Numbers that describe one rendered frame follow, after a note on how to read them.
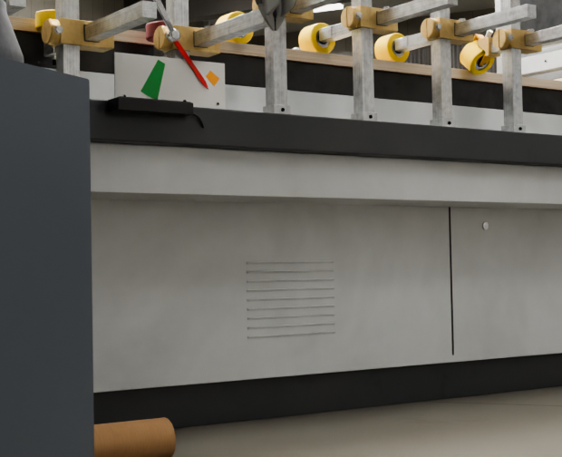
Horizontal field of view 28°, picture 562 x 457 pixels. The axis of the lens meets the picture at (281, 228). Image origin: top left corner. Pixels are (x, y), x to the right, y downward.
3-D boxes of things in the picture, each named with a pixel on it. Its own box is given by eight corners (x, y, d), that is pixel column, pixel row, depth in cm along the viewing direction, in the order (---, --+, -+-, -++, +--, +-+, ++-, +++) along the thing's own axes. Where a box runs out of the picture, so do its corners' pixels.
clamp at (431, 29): (475, 42, 285) (475, 21, 285) (435, 35, 277) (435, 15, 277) (458, 45, 290) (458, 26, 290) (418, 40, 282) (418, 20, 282)
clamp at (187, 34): (220, 53, 242) (220, 30, 242) (165, 47, 234) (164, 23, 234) (207, 58, 246) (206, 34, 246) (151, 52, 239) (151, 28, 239)
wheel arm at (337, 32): (459, 5, 249) (458, -11, 250) (446, 4, 247) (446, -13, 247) (321, 45, 290) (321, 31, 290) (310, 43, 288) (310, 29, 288)
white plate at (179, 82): (226, 110, 242) (225, 63, 242) (115, 101, 227) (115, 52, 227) (225, 110, 242) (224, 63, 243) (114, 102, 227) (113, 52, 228)
